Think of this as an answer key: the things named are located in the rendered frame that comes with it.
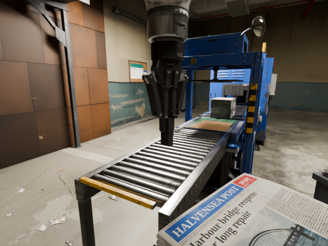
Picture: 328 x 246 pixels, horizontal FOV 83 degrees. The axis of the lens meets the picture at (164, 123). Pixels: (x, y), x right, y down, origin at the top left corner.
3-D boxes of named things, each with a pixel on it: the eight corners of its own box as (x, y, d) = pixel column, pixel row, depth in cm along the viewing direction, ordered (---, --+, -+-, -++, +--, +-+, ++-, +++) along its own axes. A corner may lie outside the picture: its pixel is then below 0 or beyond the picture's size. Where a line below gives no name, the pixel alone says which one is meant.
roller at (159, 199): (171, 211, 80) (166, 210, 76) (94, 183, 102) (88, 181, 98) (174, 199, 81) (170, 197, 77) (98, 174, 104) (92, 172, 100)
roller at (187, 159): (201, 169, 116) (201, 162, 115) (140, 155, 138) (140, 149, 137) (204, 166, 120) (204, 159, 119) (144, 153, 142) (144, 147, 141)
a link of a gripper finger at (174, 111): (163, 70, 44) (167, 70, 45) (163, 116, 47) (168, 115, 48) (174, 69, 41) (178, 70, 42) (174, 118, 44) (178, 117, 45)
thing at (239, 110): (243, 127, 244) (244, 120, 242) (196, 122, 274) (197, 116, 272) (252, 112, 375) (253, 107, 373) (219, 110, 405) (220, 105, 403)
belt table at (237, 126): (235, 142, 183) (236, 133, 181) (176, 134, 214) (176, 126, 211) (243, 128, 243) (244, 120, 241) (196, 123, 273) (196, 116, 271)
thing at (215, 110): (230, 118, 252) (232, 99, 246) (209, 117, 266) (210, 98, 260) (235, 114, 284) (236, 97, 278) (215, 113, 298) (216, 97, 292)
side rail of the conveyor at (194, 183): (170, 243, 71) (170, 216, 68) (157, 237, 73) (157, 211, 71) (230, 144, 185) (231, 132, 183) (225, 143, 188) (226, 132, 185)
